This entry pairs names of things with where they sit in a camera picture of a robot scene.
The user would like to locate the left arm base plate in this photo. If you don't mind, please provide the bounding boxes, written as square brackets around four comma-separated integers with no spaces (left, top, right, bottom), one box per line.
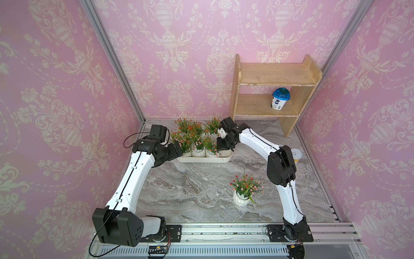
[139,224,182,243]

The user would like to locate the orange flower white pot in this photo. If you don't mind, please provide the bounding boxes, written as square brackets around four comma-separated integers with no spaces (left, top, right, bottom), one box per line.
[175,117,194,134]

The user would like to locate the pink flower twine pot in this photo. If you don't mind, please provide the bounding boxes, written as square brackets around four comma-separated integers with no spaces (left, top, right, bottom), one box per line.
[171,131,193,157]

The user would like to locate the aluminium front rail frame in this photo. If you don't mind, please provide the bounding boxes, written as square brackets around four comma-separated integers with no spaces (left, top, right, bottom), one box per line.
[86,222,369,259]

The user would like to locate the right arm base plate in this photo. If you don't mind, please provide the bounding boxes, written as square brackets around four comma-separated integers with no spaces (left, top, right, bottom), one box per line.
[265,224,314,243]

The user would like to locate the blue lid white cup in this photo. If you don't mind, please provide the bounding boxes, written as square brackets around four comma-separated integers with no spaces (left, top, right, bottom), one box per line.
[272,87,291,111]

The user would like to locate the cream plastic storage box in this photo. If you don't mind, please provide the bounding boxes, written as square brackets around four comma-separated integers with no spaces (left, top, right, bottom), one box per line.
[178,131,234,163]

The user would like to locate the pink flower front pot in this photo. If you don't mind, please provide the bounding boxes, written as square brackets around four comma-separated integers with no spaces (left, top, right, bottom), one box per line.
[192,136,205,158]

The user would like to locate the red flower white pot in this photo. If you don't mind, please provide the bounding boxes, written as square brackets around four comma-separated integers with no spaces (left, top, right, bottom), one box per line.
[189,121,206,139]

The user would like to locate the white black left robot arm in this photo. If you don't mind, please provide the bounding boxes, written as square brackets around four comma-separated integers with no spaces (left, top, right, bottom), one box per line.
[92,125,183,247]

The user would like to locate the red flower front pot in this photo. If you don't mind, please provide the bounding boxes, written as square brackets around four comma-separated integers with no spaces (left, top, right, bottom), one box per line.
[230,174,263,207]

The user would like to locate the red pink flower pot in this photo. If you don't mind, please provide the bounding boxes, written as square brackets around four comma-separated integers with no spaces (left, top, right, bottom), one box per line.
[204,138,222,158]

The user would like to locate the wooden two-tier shelf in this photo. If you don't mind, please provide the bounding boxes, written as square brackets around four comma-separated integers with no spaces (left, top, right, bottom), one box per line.
[229,54,322,137]

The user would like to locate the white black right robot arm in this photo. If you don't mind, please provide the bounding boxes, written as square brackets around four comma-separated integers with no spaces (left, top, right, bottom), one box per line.
[217,117,308,241]

